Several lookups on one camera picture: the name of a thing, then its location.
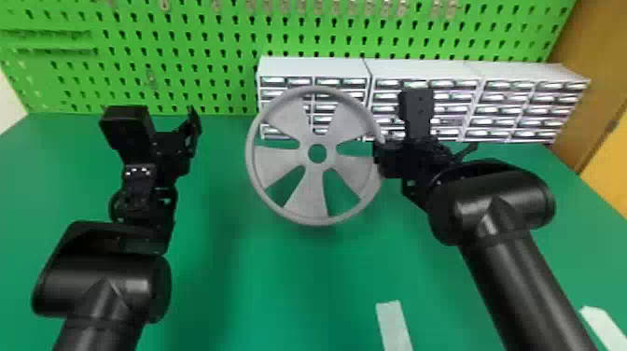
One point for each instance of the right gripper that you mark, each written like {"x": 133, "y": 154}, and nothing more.
{"x": 411, "y": 158}

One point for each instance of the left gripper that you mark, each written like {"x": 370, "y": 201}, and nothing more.
{"x": 169, "y": 157}

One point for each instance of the grey wheel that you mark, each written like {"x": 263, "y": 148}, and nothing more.
{"x": 303, "y": 191}

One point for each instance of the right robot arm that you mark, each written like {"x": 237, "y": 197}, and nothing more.
{"x": 494, "y": 210}

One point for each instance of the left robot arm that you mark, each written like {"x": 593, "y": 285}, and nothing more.
{"x": 100, "y": 284}

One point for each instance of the white drawer cabinet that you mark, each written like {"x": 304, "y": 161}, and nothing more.
{"x": 455, "y": 105}
{"x": 529, "y": 108}
{"x": 313, "y": 78}

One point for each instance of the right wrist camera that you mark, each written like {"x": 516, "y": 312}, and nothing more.
{"x": 417, "y": 113}

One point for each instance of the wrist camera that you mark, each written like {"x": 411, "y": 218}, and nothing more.
{"x": 417, "y": 113}
{"x": 126, "y": 128}

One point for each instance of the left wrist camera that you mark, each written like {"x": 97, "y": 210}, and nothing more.
{"x": 126, "y": 128}

